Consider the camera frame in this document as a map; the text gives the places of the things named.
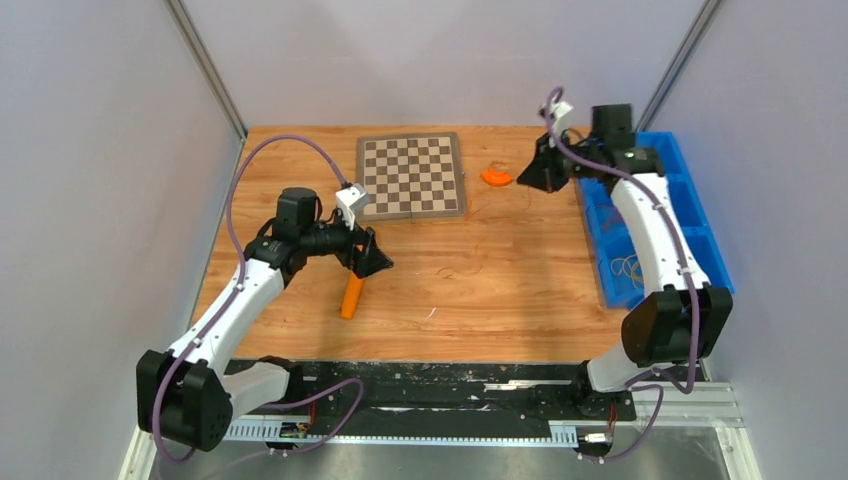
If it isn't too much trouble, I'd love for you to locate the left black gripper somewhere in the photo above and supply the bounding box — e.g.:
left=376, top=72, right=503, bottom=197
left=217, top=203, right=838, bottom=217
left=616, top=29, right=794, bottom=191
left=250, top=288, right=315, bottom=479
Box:
left=300, top=206, right=393, bottom=278

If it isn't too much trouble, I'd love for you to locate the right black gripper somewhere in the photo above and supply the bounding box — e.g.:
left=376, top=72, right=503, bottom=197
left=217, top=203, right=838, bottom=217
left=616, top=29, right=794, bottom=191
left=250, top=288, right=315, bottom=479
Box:
left=518, top=130, right=602, bottom=195

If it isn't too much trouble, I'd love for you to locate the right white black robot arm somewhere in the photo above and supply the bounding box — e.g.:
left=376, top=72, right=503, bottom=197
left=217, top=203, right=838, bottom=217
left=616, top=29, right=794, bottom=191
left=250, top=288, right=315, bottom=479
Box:
left=517, top=92, right=733, bottom=418

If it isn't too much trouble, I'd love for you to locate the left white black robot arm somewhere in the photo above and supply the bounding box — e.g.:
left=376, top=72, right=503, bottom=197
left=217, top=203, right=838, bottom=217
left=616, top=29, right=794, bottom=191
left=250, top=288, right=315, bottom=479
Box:
left=136, top=184, right=393, bottom=452

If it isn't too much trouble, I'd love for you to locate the orange carrot toy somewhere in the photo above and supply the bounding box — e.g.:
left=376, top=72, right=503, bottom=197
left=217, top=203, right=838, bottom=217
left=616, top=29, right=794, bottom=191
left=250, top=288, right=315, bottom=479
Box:
left=340, top=273, right=365, bottom=320

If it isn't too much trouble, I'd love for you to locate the orange curved plastic piece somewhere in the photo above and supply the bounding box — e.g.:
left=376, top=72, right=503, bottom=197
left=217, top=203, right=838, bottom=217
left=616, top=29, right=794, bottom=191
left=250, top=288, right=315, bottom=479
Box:
left=480, top=168, right=513, bottom=188

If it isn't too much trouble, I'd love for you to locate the wooden chessboard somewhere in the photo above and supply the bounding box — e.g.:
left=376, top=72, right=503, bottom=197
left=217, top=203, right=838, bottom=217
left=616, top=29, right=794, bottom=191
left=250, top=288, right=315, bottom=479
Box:
left=356, top=132, right=468, bottom=221

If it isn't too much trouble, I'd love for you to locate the blue three-compartment bin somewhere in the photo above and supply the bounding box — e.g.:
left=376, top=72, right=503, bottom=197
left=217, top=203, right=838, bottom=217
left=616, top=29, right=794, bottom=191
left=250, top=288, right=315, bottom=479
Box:
left=576, top=132, right=735, bottom=309

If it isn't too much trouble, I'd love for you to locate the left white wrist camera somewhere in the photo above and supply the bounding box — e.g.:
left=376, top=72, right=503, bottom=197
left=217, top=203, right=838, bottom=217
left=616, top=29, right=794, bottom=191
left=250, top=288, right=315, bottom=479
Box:
left=335, top=183, right=369, bottom=231

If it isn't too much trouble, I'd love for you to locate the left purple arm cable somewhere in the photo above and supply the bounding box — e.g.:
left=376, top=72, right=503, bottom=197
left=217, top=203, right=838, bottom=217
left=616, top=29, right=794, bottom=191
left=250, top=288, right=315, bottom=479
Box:
left=152, top=134, right=367, bottom=464

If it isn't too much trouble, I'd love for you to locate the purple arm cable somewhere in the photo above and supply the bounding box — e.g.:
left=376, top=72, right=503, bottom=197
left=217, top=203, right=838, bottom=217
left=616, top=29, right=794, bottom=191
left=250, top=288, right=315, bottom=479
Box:
left=152, top=134, right=367, bottom=464
left=537, top=87, right=702, bottom=464

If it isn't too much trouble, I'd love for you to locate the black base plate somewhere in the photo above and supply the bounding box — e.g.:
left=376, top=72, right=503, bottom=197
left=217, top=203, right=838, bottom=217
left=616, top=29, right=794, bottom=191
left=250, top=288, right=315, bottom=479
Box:
left=225, top=358, right=639, bottom=440

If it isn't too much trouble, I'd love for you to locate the right corner aluminium post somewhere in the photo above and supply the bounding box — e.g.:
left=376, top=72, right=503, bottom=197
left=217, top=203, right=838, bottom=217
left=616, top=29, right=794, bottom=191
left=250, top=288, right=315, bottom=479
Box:
left=636, top=0, right=724, bottom=131

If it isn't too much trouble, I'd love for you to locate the corner aluminium post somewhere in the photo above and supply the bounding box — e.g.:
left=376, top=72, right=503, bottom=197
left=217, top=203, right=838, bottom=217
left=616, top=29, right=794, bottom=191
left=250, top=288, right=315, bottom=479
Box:
left=636, top=0, right=724, bottom=131
left=163, top=0, right=248, bottom=142

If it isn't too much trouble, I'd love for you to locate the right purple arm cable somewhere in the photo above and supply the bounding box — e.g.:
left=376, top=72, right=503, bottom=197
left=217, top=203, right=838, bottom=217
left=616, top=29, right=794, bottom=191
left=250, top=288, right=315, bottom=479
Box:
left=537, top=87, right=702, bottom=464

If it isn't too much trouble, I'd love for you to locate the aluminium frame rail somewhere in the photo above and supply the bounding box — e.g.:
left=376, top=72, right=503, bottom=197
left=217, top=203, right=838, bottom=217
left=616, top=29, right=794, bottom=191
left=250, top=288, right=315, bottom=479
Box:
left=119, top=370, right=763, bottom=480

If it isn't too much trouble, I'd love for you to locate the left corner aluminium post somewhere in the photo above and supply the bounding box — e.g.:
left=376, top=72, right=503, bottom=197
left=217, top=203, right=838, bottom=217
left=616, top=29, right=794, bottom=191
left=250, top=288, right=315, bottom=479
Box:
left=163, top=0, right=248, bottom=142

